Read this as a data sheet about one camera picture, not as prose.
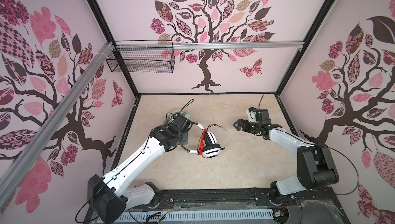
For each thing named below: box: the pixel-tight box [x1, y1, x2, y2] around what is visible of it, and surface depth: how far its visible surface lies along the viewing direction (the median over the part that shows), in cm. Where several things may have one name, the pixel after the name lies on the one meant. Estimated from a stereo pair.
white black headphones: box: [180, 122, 225, 159], surface depth 74 cm
